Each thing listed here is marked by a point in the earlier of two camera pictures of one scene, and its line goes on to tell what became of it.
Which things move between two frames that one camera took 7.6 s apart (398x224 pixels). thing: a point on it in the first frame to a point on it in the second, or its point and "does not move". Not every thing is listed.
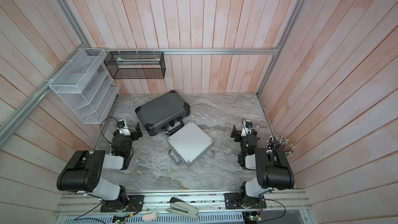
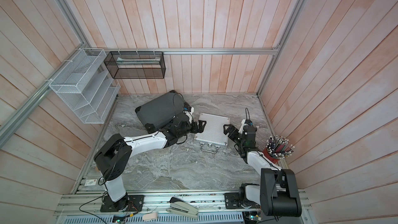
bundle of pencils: [275, 142] does not move
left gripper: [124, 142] to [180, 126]
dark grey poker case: [166, 112] does not move
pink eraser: [150, 217] does not move
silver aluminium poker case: [188, 144] to [213, 137]
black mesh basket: [136, 65] does not move
